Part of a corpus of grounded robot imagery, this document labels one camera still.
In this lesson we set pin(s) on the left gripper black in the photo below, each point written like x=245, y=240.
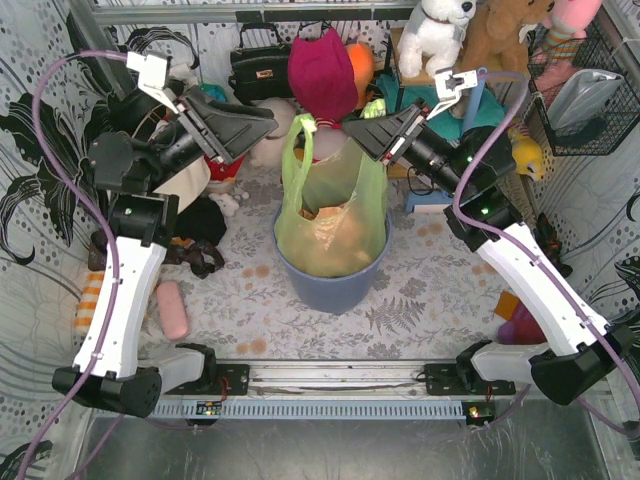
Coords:
x=201, y=133

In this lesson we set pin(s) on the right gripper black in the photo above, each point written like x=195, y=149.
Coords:
x=405, y=138

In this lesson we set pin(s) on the green trash bag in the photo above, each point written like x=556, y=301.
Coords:
x=347, y=177

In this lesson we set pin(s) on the blue trash bin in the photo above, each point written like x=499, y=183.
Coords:
x=333, y=295

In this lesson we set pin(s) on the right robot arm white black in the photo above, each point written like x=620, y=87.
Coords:
x=580, y=347

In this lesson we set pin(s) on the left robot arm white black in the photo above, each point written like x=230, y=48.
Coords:
x=105, y=373

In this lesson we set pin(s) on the cream canvas tote bag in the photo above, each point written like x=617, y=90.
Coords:
x=188, y=184

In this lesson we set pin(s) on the magenta cloth bag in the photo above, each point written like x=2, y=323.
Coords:
x=321, y=76

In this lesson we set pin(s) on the colourful printed cloth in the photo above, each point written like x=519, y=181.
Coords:
x=215, y=91

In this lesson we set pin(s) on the white sheep plush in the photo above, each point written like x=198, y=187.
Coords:
x=268, y=152

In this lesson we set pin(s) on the pink white plush doll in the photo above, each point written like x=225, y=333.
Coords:
x=328, y=138

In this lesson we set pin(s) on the black leather handbag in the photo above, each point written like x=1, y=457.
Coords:
x=260, y=73

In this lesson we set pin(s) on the orange plush toy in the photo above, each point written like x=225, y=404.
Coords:
x=363, y=63

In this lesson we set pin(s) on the black hat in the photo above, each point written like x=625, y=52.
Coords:
x=137, y=114

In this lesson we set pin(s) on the white dog plush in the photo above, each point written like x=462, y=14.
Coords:
x=433, y=36

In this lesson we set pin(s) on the brown patterned sandal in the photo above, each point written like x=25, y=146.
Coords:
x=202, y=257

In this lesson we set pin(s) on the black metal wooden shelf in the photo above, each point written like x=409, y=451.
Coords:
x=400, y=92

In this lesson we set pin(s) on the brown teddy bear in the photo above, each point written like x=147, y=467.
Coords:
x=497, y=32

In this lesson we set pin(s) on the yellow duck plush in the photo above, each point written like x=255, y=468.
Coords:
x=527, y=154

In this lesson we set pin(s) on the black orange toy figure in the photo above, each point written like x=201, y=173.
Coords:
x=548, y=240

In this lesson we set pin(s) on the pink rolled cloth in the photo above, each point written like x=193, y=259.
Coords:
x=172, y=312

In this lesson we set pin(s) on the orange checkered towel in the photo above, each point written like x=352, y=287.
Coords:
x=88, y=301

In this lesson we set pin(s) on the silver foil pouch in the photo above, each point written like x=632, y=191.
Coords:
x=582, y=97

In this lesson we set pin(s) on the pink plush toy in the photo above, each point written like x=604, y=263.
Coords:
x=565, y=30

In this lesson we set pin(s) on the purple striped sock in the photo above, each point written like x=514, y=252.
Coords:
x=519, y=327

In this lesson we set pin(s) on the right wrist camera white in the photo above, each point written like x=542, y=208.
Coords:
x=449, y=88

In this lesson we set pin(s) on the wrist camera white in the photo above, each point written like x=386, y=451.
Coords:
x=152, y=72
x=449, y=88

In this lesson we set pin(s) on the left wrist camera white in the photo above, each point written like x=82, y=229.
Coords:
x=152, y=72

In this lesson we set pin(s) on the black wire basket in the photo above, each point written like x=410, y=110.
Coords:
x=605, y=132

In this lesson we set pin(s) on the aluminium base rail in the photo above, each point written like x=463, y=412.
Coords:
x=333, y=390

